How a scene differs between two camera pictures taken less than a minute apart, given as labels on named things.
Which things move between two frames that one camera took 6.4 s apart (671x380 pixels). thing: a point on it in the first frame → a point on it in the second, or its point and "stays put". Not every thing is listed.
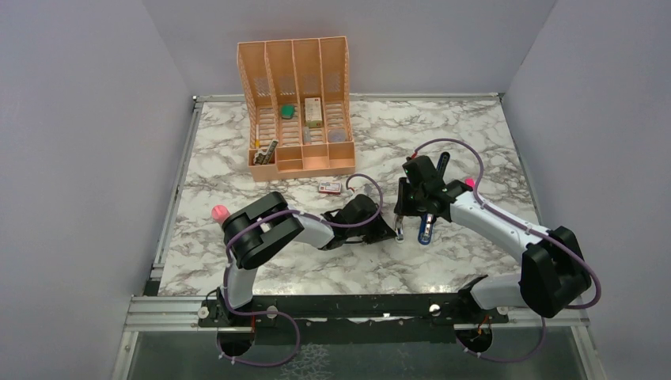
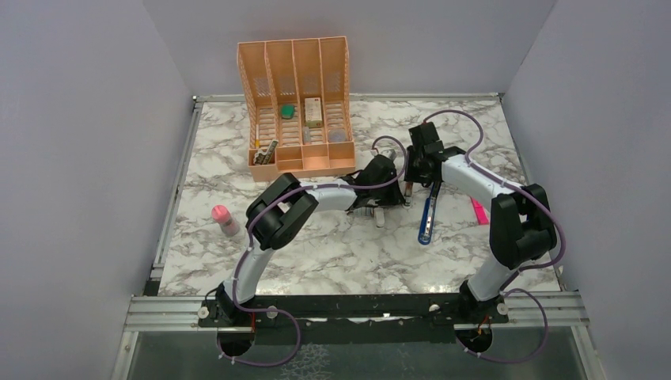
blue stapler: [429, 219] stays put
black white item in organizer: [260, 157] stays put
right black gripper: [402, 208] → [409, 175]
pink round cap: [219, 213] stays put
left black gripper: [381, 231] → [393, 198]
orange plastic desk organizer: [296, 92] stays put
